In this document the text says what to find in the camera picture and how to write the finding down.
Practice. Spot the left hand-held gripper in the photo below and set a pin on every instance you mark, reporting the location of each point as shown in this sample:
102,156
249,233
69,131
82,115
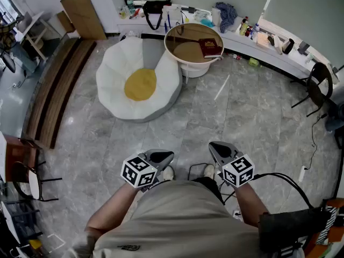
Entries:
138,172

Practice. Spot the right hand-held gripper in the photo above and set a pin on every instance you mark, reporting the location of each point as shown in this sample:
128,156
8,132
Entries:
237,171

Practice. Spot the white egg-shaped beanbag chair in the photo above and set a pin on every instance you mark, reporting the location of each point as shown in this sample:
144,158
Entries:
118,71

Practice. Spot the maroon hardcover book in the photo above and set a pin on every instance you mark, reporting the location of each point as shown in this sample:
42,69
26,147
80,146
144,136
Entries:
210,47

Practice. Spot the person's left forearm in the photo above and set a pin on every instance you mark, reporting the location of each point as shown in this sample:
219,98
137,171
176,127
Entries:
110,208

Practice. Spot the person's right forearm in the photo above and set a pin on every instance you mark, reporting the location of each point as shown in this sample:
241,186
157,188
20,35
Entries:
248,206

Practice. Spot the round glass side table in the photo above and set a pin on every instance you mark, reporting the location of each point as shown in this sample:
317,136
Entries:
185,36

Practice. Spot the person's left white shoe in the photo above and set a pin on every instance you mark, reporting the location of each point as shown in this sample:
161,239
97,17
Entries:
168,173

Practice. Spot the person's white shoe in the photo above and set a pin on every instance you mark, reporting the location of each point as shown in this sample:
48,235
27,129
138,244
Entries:
209,170
168,173

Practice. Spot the person's right white shoe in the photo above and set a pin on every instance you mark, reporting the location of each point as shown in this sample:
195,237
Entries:
209,170

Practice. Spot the person's black shorts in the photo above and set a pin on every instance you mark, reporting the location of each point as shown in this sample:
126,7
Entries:
211,187

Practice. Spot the person's beige shirt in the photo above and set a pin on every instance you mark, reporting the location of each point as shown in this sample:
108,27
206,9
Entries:
177,219

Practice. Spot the white flat stick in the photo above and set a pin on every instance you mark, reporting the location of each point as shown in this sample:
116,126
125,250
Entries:
222,87

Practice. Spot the white power strip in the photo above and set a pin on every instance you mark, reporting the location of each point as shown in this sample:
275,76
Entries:
302,173

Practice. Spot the green packet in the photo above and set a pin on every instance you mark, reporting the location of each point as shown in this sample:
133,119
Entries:
254,62

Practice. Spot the white curved ledge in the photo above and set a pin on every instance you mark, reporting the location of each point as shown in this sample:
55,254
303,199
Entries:
242,43

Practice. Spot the black metal chair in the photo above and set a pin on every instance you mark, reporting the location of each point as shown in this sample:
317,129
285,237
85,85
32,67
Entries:
315,87

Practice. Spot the orange notepad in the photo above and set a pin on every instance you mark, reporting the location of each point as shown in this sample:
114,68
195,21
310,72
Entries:
262,39

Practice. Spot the black white headset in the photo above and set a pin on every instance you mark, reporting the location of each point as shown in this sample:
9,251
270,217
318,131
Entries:
288,46

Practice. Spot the yellow bottle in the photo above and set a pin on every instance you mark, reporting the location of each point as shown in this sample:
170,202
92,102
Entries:
243,27

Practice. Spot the clear plastic bag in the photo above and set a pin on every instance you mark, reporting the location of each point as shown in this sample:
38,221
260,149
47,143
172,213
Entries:
131,34

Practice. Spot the teal pouch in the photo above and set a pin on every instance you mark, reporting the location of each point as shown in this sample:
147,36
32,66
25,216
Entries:
207,23

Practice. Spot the round seat metal chair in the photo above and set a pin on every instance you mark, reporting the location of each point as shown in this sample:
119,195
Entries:
33,181

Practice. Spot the white paper bag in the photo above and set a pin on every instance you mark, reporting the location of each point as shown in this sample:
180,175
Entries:
215,15

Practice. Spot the blue checked cloth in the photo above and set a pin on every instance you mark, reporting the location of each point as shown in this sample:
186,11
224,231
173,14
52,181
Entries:
227,15

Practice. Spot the brown wooden cabinet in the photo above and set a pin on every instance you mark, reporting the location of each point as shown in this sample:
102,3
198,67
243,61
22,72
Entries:
18,154

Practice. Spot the black handbag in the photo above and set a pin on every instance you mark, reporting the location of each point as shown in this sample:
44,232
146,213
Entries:
156,7

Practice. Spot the green plastic bottle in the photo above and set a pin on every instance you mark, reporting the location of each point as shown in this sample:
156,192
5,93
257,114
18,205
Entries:
130,5

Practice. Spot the small cardboard box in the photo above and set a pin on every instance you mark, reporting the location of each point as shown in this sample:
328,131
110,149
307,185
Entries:
65,21

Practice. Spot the white wooden desk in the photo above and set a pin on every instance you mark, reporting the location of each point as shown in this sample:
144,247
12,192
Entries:
32,25

